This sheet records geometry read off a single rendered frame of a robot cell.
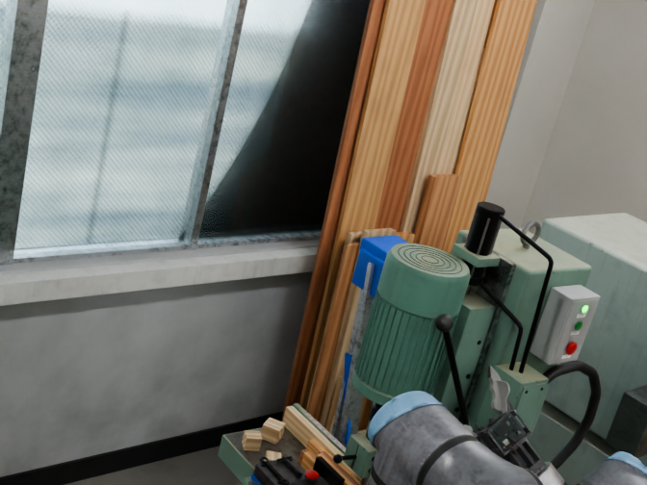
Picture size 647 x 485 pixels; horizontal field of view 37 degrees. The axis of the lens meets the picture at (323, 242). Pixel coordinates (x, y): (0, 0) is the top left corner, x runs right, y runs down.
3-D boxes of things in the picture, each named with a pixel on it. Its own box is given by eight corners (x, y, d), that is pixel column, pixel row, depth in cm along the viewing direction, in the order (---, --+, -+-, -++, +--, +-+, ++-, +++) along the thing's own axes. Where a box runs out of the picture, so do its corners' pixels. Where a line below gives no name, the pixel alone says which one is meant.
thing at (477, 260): (444, 272, 209) (466, 199, 203) (470, 270, 214) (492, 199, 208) (470, 289, 203) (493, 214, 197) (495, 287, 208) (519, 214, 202)
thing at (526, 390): (475, 423, 213) (495, 365, 208) (502, 418, 218) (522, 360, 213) (502, 446, 207) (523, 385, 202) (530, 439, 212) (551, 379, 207)
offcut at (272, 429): (259, 438, 234) (263, 423, 232) (266, 430, 238) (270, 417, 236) (275, 445, 233) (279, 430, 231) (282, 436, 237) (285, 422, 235)
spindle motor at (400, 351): (335, 374, 209) (371, 242, 199) (395, 365, 220) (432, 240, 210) (386, 418, 197) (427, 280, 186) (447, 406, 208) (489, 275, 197)
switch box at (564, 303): (528, 351, 213) (551, 286, 208) (556, 346, 219) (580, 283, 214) (549, 366, 209) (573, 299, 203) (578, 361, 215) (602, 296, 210)
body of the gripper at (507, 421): (513, 405, 178) (555, 459, 176) (496, 411, 186) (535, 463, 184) (483, 429, 175) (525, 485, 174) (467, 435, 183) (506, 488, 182)
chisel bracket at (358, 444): (340, 467, 215) (349, 434, 212) (387, 455, 224) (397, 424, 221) (360, 486, 210) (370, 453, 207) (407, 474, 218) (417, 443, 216)
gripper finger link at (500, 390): (513, 362, 182) (517, 411, 180) (501, 367, 188) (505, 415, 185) (497, 361, 182) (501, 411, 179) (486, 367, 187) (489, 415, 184)
